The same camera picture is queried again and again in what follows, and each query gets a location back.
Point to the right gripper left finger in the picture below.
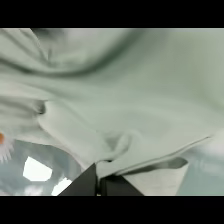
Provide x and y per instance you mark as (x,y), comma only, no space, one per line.
(87,183)

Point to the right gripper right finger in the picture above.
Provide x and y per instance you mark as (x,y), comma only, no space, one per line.
(116,186)

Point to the pale green T-shirt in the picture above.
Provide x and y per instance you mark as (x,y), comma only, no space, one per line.
(133,96)

